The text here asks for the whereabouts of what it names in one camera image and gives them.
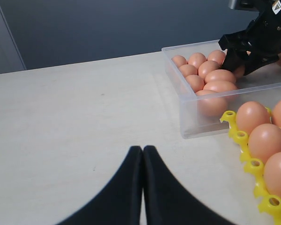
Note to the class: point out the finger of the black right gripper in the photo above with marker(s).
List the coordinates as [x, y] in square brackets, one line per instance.
[234, 59]
[255, 61]

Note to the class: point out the yellow plastic egg tray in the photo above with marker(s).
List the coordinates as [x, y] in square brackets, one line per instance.
[270, 204]

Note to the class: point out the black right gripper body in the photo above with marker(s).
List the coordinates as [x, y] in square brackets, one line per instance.
[263, 34]

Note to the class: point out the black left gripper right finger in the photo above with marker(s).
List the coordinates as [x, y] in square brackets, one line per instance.
[167, 202]

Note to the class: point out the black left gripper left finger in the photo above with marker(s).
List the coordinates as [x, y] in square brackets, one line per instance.
[119, 202]

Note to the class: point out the clear plastic box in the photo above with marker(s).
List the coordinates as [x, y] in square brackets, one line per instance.
[263, 86]

